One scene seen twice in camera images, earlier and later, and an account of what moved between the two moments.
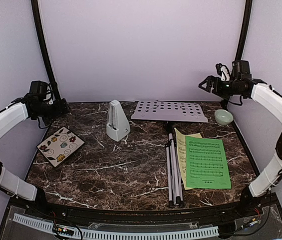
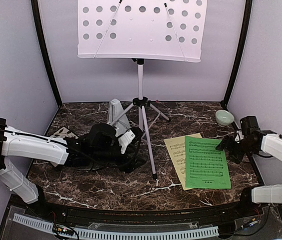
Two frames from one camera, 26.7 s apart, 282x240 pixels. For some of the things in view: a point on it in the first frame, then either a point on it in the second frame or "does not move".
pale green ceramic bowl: x=223 y=117 does not move
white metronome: x=117 y=126 does not move
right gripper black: x=211 y=79 -> x=226 y=143
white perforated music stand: x=172 y=111 -> x=141 y=29
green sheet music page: x=206 y=163 does not move
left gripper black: x=58 y=110 -> x=123 y=165
